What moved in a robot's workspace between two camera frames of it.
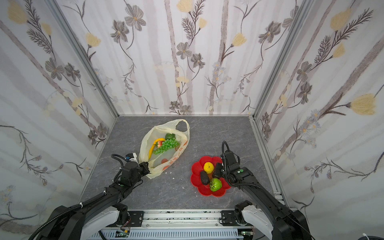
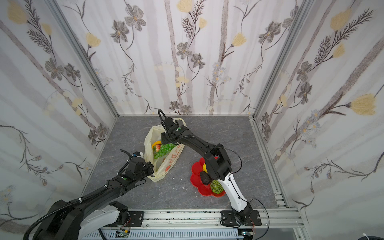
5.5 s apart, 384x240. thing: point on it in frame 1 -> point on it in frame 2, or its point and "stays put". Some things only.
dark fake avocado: [204, 177] stays put
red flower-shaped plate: [197, 168] stays put
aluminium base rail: [180, 219] stays put
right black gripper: [222, 170] -> [167, 139]
